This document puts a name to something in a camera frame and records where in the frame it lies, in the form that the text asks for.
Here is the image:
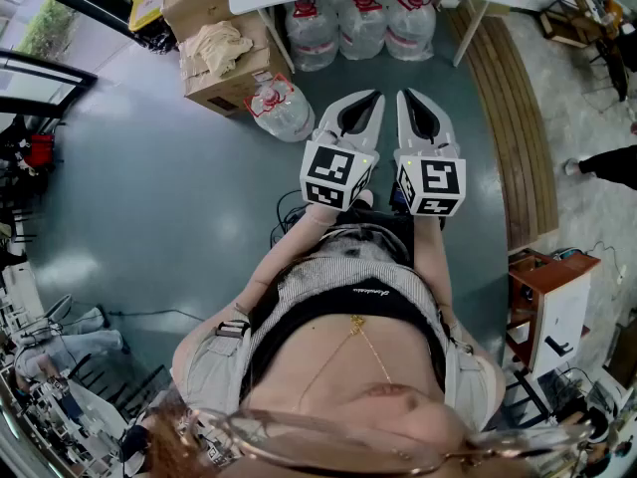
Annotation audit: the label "yellow plastic bin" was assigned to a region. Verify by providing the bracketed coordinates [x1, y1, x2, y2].
[127, 0, 168, 33]

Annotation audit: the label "wooden rack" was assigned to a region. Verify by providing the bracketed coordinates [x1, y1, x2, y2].
[539, 0, 623, 49]

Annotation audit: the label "black device blue screen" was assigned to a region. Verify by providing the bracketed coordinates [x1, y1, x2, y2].
[389, 179, 414, 214]

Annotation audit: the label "black metal chair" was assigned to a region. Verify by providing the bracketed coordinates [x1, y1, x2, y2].
[591, 37, 633, 104]

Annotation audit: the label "brown and white cabinet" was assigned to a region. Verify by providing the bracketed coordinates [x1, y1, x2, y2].
[506, 249, 603, 380]

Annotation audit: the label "person's left forearm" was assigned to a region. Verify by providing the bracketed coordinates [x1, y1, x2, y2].
[247, 201, 344, 313]

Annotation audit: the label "black cable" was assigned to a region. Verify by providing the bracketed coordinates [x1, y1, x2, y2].
[271, 189, 310, 248]

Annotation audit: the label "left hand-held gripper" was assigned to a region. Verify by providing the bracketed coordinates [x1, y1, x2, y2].
[300, 89, 387, 212]

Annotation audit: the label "grey strap vest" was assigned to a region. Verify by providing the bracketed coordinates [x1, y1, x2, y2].
[183, 311, 499, 435]

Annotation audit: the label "beige crumpled cloth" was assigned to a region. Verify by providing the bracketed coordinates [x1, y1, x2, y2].
[178, 20, 255, 79]

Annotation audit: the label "person's body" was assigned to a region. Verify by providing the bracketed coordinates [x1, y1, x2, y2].
[171, 211, 507, 478]

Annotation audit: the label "wooden slat platform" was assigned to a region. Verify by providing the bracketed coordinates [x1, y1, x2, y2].
[447, 2, 561, 253]

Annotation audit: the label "clear framed eyeglasses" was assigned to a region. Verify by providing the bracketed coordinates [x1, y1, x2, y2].
[178, 405, 596, 477]

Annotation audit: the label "large cardboard box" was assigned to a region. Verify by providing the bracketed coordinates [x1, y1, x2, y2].
[178, 12, 280, 119]

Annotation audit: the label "person's right forearm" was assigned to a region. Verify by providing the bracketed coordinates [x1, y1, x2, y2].
[411, 214, 457, 318]

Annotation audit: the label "gold chain necklace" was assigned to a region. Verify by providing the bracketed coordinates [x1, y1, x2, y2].
[293, 315, 394, 412]

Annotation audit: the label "black framed glass door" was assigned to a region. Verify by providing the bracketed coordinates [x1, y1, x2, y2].
[0, 47, 99, 121]

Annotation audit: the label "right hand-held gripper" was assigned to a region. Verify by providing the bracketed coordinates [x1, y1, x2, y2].
[392, 87, 468, 217]

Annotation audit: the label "red bag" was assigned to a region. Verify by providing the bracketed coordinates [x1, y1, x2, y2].
[24, 134, 56, 169]

